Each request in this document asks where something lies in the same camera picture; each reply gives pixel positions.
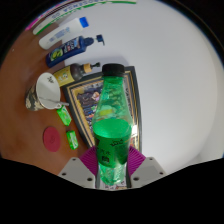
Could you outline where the metal spoon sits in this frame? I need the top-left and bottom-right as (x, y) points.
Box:
(39, 96), (70, 107)

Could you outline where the floral patterned cup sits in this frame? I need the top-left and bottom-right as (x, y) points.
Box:
(24, 72), (63, 113)

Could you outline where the brown pump bottle yellow label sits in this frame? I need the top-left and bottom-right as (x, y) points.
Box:
(52, 61), (101, 88)

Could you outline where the framed group picture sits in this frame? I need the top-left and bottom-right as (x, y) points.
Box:
(61, 65), (143, 158)

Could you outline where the tall green-white printed pack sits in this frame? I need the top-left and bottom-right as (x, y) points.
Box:
(32, 0), (138, 36)

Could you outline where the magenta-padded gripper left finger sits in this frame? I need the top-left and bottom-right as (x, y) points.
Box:
(57, 146), (100, 189)

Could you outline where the dark blue pump bottle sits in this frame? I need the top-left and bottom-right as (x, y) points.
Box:
(45, 34), (106, 69)

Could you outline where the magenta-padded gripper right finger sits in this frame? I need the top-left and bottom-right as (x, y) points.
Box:
(125, 145), (167, 189)

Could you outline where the white bottle with blue cap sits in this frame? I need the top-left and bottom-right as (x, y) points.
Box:
(38, 16), (90, 51)

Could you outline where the flat round red coaster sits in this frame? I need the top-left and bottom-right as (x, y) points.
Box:
(42, 126), (62, 153)

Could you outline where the green plastic drink bottle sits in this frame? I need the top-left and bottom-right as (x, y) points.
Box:
(91, 63), (134, 187)

